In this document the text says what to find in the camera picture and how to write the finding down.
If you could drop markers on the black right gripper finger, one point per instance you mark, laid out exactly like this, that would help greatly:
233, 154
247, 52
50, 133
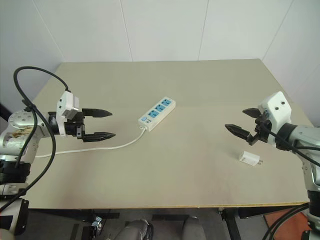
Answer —
237, 130
252, 112

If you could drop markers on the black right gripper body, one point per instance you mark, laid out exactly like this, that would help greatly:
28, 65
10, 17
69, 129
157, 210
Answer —
261, 130

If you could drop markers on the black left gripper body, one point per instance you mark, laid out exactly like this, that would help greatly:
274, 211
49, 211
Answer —
75, 127

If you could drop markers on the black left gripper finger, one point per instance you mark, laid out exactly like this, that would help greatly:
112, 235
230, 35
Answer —
96, 113
98, 136

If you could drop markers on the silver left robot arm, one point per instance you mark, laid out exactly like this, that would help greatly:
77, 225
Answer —
20, 122

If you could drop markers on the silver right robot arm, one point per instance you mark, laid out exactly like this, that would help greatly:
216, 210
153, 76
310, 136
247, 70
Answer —
303, 140

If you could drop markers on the white charger plug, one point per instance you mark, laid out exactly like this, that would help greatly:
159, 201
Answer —
250, 159

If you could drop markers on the white power strip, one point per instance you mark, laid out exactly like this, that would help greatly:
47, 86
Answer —
157, 113

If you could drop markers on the grey rounded robot leg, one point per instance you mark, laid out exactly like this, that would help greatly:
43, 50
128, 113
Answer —
193, 228
133, 230

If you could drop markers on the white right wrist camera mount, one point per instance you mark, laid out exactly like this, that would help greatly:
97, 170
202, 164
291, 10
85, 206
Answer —
276, 110

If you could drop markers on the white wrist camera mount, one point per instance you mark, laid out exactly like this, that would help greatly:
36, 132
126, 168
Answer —
67, 105
276, 110

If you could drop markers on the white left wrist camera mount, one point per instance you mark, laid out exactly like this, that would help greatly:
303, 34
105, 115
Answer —
67, 105

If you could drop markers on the black table frame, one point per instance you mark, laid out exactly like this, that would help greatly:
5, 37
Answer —
155, 216

